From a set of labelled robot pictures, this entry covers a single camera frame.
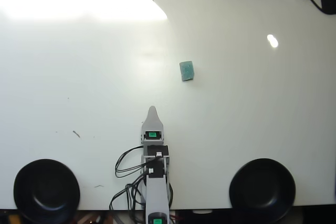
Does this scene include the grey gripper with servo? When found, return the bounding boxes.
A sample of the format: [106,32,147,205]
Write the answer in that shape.
[141,105,165,145]

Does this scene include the blue foam cube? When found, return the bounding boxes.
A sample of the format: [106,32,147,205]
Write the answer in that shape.
[179,60,196,82]

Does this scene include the black round bowl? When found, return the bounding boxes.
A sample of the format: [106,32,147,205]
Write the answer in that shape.
[228,158,297,223]
[13,158,81,224]

